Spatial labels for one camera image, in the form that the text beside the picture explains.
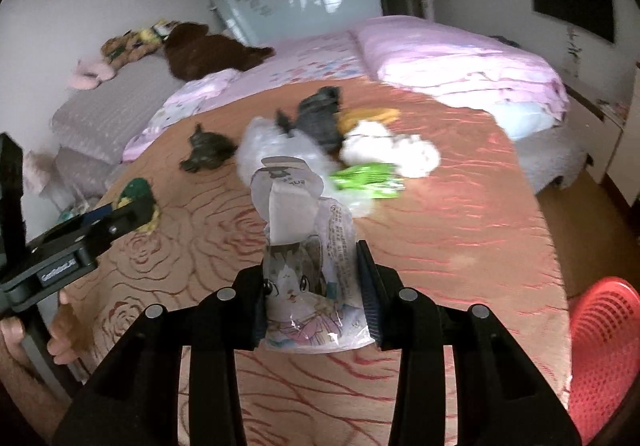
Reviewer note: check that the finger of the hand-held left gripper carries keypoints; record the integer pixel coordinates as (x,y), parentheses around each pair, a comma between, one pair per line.
(132,218)
(100,215)

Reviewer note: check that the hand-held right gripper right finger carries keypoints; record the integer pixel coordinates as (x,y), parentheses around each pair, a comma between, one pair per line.
(370,291)

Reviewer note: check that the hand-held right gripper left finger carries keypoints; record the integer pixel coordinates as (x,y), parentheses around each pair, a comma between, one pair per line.
(250,296)

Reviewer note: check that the cartoon printed packet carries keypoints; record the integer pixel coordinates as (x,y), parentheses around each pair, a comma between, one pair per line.
(295,226)

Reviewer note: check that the yellow bubble wrap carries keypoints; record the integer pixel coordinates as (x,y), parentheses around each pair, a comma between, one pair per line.
(370,114)

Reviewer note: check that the black plastic bag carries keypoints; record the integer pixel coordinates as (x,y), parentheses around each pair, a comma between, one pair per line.
(315,115)

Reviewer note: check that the red mesh basket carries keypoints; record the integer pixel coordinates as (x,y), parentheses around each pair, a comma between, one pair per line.
(600,351)

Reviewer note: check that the person's left forearm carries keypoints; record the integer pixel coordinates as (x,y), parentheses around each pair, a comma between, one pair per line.
(20,386)

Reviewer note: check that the person's left hand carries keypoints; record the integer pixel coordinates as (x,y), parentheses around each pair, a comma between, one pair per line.
(62,341)

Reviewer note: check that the grey bed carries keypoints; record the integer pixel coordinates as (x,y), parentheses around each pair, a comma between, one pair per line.
(100,115)

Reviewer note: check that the small dark plastic bag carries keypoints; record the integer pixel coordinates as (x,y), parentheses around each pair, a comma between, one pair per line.
(207,148)

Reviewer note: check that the green snack packet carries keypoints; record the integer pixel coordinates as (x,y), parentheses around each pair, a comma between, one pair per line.
(365,178)

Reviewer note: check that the pink plush slipper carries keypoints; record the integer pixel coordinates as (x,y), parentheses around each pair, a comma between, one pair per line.
(90,75)

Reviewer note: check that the crumpled white tissue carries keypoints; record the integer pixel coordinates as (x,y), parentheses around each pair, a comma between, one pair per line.
(380,145)

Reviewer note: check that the clear plastic bag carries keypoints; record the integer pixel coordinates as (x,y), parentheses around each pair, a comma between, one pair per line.
(260,140)

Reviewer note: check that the yellow plush toy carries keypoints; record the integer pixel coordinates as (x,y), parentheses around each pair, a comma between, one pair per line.
(125,48)

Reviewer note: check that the brown plush toy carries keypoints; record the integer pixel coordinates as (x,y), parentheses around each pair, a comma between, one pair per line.
(200,50)

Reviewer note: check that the pink floral bedsheet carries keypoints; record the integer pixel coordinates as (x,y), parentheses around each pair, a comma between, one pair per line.
(310,58)

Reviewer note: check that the pink quilt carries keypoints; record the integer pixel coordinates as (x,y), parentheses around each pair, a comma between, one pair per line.
(450,60)

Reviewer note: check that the low white cabinet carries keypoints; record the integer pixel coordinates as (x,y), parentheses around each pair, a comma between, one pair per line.
(595,125)

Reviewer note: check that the flower in vase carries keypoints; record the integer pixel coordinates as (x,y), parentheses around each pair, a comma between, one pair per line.
(572,50)

